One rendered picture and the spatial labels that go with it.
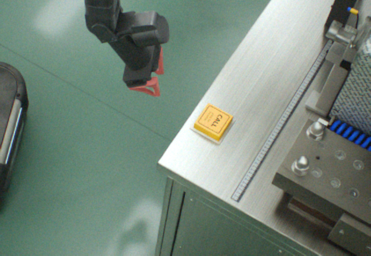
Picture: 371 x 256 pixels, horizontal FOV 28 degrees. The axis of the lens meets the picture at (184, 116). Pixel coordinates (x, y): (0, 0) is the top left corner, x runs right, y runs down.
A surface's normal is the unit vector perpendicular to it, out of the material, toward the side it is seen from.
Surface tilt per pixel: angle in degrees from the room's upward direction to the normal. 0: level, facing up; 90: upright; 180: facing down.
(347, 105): 90
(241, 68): 0
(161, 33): 60
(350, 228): 90
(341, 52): 0
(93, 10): 90
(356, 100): 90
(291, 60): 0
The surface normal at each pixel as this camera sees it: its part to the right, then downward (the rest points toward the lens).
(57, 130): 0.09, -0.51
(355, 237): -0.51, 0.72
